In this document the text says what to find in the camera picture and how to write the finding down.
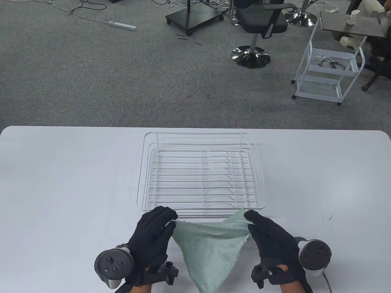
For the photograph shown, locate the green fish scale cleaning cloth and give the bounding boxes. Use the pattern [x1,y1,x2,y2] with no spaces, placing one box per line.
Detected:
[172,208,255,293]

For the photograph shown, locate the white power strip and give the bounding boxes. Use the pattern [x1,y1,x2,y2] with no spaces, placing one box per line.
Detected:
[108,21,137,31]

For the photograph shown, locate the white cable bundle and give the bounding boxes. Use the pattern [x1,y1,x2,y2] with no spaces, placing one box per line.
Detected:
[153,0,229,9]

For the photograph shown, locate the dark grey side table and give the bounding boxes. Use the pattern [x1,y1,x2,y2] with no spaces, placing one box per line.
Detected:
[320,11,387,38]

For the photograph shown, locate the black rolling stand base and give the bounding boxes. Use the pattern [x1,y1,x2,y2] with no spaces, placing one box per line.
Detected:
[165,0,225,36]

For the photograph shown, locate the white rolling cart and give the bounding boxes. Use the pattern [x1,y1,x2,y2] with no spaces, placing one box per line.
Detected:
[291,17,366,106]

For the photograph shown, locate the grey floor cable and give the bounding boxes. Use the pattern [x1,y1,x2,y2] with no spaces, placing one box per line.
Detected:
[37,0,110,24]

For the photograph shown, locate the person's right hand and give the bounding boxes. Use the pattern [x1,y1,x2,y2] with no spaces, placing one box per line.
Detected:
[243,210,306,287]

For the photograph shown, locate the black zip ties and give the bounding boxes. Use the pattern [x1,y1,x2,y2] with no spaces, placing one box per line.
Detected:
[176,35,203,46]

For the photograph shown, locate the black chair leg base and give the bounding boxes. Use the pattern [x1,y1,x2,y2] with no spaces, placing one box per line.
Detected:
[361,38,391,92]

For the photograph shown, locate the black office chair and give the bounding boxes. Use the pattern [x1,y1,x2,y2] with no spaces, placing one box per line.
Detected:
[230,0,298,70]

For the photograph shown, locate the chrome stool base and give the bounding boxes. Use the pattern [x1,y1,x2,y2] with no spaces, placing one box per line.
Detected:
[284,0,318,27]

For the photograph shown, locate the black cable in cart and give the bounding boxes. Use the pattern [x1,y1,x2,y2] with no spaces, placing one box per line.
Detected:
[317,58,348,70]

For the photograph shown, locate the person's right forearm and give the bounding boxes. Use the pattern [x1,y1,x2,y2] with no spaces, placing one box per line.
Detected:
[280,281,306,293]

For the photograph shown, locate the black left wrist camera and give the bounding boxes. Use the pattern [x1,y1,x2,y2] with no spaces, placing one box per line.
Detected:
[146,261,179,285]

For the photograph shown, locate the black hand controller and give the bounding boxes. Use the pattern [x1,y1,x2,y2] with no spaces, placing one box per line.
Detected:
[94,248,135,290]
[298,238,332,278]

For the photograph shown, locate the person's left hand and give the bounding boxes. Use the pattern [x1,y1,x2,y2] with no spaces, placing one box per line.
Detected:
[125,206,179,287]

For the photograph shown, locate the white wire dish rack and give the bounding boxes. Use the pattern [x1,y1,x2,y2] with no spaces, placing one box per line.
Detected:
[136,132,268,219]

